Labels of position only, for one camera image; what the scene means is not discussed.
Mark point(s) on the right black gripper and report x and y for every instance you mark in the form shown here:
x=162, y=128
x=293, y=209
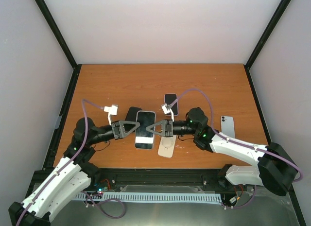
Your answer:
x=166, y=125

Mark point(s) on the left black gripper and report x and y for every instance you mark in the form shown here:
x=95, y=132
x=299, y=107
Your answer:
x=120, y=128

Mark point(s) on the black phone case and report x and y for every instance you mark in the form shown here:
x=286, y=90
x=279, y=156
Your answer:
x=132, y=113

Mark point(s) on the cream white phone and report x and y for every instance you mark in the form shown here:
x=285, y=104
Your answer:
x=166, y=146

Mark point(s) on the clear magsafe phone case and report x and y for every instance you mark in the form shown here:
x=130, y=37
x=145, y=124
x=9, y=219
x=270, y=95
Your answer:
x=137, y=138

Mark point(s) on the lilac phone case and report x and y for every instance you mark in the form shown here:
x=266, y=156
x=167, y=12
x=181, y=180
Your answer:
x=175, y=109

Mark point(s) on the black screen phone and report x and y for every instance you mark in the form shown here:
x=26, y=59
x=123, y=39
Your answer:
x=170, y=98

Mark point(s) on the light blue phone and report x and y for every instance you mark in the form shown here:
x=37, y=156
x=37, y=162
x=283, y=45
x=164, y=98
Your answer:
x=227, y=126

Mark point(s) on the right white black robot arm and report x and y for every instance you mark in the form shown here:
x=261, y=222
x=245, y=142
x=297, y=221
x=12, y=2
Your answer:
x=268, y=165

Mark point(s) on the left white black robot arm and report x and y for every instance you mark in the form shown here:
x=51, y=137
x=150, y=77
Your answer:
x=72, y=174

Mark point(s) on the left green controller board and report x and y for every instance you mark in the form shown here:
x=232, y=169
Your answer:
x=102, y=187

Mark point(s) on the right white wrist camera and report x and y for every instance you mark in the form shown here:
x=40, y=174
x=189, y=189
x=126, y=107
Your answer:
x=168, y=111

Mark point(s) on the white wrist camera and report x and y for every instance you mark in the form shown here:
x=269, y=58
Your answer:
x=111, y=111
x=168, y=111

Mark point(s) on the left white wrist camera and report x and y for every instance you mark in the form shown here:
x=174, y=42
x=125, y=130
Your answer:
x=111, y=111

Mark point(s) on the black aluminium frame rail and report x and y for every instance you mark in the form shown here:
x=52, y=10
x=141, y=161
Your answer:
x=158, y=177

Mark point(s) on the light blue cable duct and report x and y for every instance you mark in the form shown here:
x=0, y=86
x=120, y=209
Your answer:
x=151, y=197

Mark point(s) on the left black side rail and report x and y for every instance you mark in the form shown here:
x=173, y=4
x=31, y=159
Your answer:
x=54, y=144

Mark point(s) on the black side rail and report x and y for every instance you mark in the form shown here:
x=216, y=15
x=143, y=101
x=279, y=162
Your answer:
x=54, y=144
x=256, y=131

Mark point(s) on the right black side rail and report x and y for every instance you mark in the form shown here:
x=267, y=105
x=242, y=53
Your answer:
x=256, y=131

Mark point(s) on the right wired connector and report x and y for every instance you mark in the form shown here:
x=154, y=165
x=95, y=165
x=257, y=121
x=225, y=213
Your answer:
x=238, y=193

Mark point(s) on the left black frame post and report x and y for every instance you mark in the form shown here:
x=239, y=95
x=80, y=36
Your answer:
x=56, y=32

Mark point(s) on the black frame post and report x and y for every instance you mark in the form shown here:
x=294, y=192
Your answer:
x=56, y=32
x=278, y=13

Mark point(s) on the right black frame post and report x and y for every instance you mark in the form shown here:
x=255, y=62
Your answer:
x=278, y=13

